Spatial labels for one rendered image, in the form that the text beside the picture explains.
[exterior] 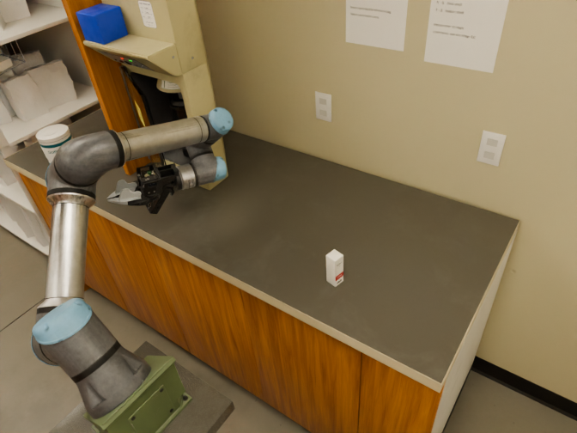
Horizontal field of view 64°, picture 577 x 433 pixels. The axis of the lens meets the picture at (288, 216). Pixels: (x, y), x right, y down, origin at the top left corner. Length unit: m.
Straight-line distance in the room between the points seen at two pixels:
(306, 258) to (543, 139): 0.79
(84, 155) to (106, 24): 0.58
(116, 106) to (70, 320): 1.04
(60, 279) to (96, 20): 0.82
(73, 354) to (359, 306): 0.74
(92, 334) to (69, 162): 0.41
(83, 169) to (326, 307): 0.74
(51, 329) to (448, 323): 0.97
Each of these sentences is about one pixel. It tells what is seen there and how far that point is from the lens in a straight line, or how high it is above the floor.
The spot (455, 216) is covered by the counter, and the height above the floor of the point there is 0.94.
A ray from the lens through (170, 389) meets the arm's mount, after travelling 1.15.
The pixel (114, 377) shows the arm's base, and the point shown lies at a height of 1.15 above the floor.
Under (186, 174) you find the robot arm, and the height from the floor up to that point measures 1.21.
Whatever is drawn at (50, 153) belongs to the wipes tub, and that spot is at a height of 1.02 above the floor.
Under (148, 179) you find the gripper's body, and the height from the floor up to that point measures 1.25.
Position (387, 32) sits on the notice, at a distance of 1.59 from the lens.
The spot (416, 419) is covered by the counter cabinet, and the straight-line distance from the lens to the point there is 1.50.
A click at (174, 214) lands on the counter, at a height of 0.94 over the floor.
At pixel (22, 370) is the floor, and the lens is 2.79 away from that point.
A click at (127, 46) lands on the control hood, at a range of 1.60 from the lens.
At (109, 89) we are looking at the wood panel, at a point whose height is 1.30.
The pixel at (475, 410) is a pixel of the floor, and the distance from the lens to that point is 2.32.
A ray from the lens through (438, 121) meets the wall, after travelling 1.64.
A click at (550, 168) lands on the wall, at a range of 1.62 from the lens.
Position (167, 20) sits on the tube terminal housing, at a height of 1.58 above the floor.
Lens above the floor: 1.99
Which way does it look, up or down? 40 degrees down
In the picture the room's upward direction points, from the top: 6 degrees counter-clockwise
